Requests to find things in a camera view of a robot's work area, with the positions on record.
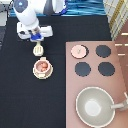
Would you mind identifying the white gripper body blue trim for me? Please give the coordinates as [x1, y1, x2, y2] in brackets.
[17, 22, 52, 42]

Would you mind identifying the pink toy pot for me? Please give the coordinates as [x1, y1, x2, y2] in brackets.
[34, 57, 50, 74]

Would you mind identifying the cream round plate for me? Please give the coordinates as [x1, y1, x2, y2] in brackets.
[33, 67, 53, 80]

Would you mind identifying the pink pot lid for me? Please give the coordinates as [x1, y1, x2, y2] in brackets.
[70, 44, 88, 59]

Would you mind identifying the cream slotted spatula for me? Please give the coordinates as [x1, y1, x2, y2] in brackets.
[33, 41, 44, 56]

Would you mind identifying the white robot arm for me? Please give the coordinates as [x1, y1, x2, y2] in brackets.
[13, 0, 66, 42]

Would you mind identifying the black burner front left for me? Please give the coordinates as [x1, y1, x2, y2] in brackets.
[75, 62, 91, 77]

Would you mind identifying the pink toy stove board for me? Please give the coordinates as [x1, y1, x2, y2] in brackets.
[66, 41, 128, 128]

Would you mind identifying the black burner back right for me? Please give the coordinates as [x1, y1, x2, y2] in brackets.
[96, 45, 111, 58]

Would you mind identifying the black burner front right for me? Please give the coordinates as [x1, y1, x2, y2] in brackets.
[98, 62, 115, 76]

